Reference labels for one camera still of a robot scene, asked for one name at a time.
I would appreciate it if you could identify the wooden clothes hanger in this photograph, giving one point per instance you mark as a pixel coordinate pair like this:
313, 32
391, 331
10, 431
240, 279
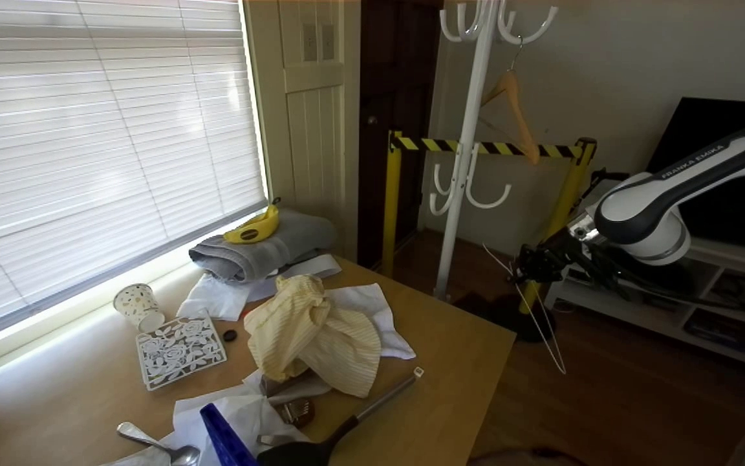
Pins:
511, 93

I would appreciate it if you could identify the white wrinkled cloth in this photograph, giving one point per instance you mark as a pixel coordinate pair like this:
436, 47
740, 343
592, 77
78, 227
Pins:
244, 410

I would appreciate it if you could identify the dark wooden door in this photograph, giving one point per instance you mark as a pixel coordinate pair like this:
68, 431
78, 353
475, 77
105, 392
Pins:
389, 68

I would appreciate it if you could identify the white coat rack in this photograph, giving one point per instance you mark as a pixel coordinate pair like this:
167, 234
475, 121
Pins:
466, 129

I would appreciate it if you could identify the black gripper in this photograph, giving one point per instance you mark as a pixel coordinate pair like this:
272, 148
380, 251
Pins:
563, 260

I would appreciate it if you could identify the white television stand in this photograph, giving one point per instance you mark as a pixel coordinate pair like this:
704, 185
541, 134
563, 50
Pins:
737, 260

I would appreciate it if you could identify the metal spoon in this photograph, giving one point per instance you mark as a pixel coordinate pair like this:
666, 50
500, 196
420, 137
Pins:
136, 432

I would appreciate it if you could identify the pale yellow cloth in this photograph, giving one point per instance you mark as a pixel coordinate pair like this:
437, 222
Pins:
303, 331

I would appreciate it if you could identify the light wooden table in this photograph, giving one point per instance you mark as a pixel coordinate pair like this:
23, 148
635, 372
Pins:
441, 403

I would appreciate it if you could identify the square patterned plate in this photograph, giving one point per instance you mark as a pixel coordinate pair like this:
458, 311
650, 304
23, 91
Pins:
178, 349

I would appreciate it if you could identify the small brown round object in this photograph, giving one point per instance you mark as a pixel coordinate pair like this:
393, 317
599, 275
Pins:
228, 333

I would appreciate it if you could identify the white crumpled cloth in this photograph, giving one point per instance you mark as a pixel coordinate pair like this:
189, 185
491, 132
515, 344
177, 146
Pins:
372, 300

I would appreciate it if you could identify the white window blinds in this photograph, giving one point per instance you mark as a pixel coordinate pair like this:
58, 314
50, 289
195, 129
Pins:
89, 129

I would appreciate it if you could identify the white flat cloth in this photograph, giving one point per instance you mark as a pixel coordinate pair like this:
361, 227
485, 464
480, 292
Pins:
212, 297

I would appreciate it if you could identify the yellow banana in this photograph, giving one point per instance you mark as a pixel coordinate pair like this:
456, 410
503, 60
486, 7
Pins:
257, 227

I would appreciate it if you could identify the patterned white cup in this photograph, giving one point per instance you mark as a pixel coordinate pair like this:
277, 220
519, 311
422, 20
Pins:
136, 300

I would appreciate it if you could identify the black television screen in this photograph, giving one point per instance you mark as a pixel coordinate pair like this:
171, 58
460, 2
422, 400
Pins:
736, 220

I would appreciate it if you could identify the cream panelled door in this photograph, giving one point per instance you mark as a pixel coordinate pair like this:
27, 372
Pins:
312, 129

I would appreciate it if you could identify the brown round disc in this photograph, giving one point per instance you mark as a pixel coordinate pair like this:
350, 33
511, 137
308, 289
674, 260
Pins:
296, 411

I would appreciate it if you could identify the grey folded towel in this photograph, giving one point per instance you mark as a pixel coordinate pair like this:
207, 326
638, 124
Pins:
296, 236

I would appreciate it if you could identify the blue grid game board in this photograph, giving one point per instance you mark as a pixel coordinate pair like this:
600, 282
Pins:
221, 441

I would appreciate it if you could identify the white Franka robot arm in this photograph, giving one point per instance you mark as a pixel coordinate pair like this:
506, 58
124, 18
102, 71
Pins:
647, 209

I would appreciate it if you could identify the yellow black striped barrier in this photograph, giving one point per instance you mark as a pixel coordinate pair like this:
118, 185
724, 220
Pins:
389, 196

